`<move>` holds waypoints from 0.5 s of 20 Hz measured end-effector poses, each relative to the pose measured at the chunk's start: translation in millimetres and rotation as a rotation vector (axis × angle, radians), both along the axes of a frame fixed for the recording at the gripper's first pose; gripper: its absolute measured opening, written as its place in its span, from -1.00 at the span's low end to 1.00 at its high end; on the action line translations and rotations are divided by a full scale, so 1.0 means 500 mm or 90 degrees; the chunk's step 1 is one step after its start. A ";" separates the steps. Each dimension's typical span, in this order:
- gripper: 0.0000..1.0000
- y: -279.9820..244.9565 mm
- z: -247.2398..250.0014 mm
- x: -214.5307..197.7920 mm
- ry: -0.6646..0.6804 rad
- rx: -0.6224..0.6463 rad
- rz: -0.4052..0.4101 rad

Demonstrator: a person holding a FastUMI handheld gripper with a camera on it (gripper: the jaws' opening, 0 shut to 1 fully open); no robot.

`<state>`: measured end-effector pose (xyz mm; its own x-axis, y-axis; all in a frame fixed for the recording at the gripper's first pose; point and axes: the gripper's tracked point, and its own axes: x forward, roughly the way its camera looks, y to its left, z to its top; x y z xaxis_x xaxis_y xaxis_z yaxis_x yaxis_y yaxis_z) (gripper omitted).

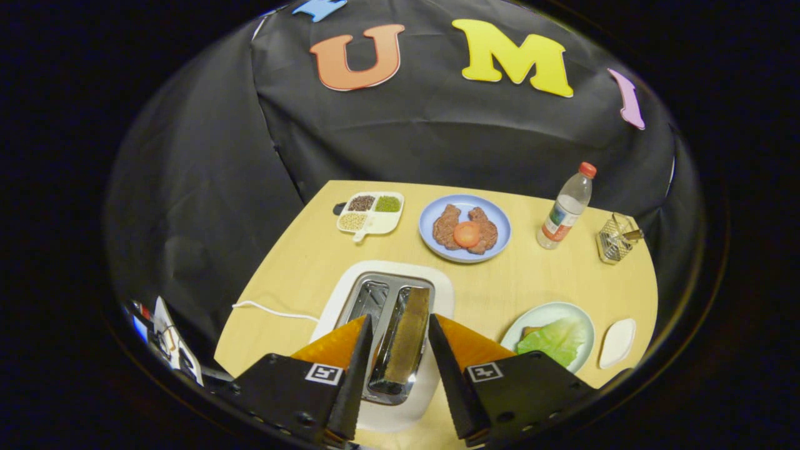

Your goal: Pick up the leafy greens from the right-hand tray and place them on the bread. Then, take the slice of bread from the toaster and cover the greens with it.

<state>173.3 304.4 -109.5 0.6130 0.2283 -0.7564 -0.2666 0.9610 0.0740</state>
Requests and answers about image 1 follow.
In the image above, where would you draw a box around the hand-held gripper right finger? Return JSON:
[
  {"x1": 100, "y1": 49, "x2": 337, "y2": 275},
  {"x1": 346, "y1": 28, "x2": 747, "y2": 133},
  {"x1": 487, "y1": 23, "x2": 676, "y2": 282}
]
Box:
[{"x1": 428, "y1": 314, "x2": 599, "y2": 448}]

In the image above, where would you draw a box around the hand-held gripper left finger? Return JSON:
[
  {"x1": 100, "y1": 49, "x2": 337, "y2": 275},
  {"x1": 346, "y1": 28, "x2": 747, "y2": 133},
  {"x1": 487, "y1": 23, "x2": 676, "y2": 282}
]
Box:
[{"x1": 228, "y1": 314, "x2": 374, "y2": 448}]

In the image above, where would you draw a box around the brown toast slice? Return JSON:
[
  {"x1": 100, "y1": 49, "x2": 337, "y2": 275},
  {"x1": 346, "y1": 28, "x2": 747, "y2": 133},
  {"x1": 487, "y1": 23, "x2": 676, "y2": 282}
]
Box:
[{"x1": 382, "y1": 286, "x2": 432, "y2": 385}]

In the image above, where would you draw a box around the green lettuce leaf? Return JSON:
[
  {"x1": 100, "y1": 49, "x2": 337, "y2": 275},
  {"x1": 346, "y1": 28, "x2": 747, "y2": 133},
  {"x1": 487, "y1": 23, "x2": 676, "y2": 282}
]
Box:
[{"x1": 516, "y1": 317, "x2": 588, "y2": 368}]

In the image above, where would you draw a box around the pale green plate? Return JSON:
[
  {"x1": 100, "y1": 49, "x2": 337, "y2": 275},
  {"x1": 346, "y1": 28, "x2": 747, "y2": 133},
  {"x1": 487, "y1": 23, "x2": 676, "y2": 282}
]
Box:
[{"x1": 500, "y1": 302, "x2": 596, "y2": 374}]

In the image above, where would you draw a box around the white toaster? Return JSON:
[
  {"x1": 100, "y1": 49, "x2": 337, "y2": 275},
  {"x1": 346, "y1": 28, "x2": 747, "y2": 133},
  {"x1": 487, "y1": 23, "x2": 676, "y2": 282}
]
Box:
[{"x1": 311, "y1": 261, "x2": 455, "y2": 434}]

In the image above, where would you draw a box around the red tomato slice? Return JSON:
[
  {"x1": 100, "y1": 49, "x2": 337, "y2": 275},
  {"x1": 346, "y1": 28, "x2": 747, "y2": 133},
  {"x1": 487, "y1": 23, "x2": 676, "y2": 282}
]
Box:
[{"x1": 453, "y1": 221, "x2": 482, "y2": 249}]

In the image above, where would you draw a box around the brown meat patty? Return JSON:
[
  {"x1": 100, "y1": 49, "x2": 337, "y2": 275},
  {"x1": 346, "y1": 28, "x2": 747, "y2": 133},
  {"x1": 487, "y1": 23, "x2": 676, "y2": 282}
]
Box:
[
  {"x1": 467, "y1": 207, "x2": 499, "y2": 255},
  {"x1": 432, "y1": 204, "x2": 463, "y2": 251}
]

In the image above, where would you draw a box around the white divided seasoning tray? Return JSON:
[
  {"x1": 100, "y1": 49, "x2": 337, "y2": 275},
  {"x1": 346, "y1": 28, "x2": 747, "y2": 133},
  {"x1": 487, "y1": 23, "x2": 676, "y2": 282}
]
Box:
[{"x1": 336, "y1": 191, "x2": 405, "y2": 243}]

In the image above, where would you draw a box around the small white square plate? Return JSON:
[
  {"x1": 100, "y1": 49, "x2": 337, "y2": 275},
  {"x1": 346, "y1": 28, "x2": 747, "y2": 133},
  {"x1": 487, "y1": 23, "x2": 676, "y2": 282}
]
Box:
[{"x1": 598, "y1": 318, "x2": 637, "y2": 370}]

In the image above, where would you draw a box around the blue plate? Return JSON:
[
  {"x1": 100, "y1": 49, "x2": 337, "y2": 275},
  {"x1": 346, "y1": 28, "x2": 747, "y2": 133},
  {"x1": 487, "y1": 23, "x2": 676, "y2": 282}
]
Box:
[{"x1": 418, "y1": 194, "x2": 512, "y2": 264}]

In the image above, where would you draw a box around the white printed board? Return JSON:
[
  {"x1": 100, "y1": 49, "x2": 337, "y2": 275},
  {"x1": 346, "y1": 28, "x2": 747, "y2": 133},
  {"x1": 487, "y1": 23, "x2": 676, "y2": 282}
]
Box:
[{"x1": 128, "y1": 297, "x2": 204, "y2": 385}]

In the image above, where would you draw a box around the clear plastic water bottle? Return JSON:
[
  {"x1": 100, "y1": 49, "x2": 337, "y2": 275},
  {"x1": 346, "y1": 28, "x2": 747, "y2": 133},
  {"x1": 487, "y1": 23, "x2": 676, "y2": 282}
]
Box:
[{"x1": 536, "y1": 162, "x2": 598, "y2": 251}]

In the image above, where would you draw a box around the white toaster cable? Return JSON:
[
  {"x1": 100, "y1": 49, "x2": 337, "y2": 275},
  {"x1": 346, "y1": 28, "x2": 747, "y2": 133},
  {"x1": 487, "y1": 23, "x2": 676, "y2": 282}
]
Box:
[{"x1": 232, "y1": 300, "x2": 321, "y2": 324}]

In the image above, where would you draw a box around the metal wire utensil holder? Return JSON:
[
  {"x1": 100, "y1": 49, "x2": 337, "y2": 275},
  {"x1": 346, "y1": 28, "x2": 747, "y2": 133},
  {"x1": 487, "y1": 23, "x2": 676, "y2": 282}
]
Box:
[{"x1": 596, "y1": 212, "x2": 644, "y2": 265}]

